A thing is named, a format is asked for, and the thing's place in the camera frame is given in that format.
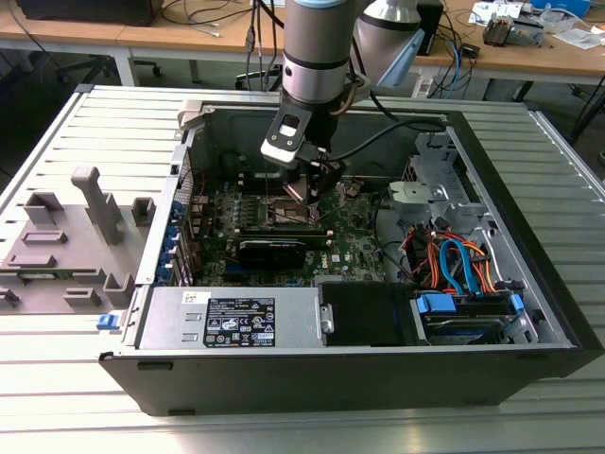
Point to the hard disk blue carrier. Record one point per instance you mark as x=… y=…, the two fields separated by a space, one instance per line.
x=454 y=331

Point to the CPU socket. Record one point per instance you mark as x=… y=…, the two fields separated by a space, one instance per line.
x=283 y=213

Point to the CPU cooler heat sink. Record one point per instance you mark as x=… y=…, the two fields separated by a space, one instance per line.
x=496 y=30

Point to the green RAM stick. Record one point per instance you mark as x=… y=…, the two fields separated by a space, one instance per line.
x=45 y=275
x=283 y=238

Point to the round coin battery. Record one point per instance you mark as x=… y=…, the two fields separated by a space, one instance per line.
x=353 y=190

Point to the silver CPU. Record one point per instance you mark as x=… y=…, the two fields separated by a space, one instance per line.
x=295 y=191

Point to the pale blue teach pendant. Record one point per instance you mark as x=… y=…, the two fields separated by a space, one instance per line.
x=402 y=57

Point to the silver power supply unit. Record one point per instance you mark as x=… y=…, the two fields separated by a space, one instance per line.
x=160 y=321

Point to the blue plastic clip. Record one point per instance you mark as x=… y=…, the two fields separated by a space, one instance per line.
x=108 y=322

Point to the black PC case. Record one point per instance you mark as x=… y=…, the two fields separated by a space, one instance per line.
x=307 y=383

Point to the black computer box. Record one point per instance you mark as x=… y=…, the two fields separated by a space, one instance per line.
x=85 y=12

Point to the grey case latch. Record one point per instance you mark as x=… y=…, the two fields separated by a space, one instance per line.
x=189 y=116

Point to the black office chair base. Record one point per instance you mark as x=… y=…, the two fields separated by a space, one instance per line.
x=248 y=78

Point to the black graphics card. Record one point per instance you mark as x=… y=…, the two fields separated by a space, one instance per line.
x=271 y=255

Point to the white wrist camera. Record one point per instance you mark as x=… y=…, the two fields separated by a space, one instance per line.
x=279 y=152

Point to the grey metal device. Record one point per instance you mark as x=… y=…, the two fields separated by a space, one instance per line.
x=529 y=34

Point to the wooden desk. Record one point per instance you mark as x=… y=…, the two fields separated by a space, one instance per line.
x=543 y=59
x=71 y=33

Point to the metal drive cage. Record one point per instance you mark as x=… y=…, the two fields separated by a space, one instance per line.
x=435 y=165

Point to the white printed leaflet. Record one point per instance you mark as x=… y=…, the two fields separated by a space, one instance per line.
x=491 y=12

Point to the black speaker box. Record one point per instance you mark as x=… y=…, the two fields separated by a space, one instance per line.
x=432 y=28

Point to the grey parts rack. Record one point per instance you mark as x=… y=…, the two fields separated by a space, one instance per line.
x=71 y=246

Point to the white paper sheet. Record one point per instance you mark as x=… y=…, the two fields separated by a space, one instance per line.
x=579 y=37

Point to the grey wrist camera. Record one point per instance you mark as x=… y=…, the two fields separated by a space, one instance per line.
x=363 y=87

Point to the silver support bracket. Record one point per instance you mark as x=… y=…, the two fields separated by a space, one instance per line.
x=402 y=196

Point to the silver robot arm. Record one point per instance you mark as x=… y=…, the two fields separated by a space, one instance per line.
x=316 y=38

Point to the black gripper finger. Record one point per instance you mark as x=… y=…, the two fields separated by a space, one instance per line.
x=312 y=175
x=333 y=175

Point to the green motherboard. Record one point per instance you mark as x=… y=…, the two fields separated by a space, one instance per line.
x=350 y=236

